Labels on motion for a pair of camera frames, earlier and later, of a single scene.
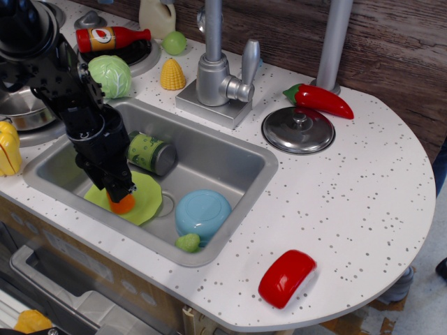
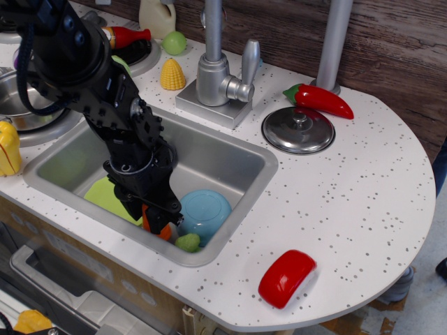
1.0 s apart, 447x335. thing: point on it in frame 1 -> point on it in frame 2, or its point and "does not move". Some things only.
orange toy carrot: [123, 206] -> [166, 232]
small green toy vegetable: [189, 242] does not move
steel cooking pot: [25, 109] does not move
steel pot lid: [298, 130] does not move
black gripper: [102, 142] -> [151, 188]
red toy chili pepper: [306, 95] does not move
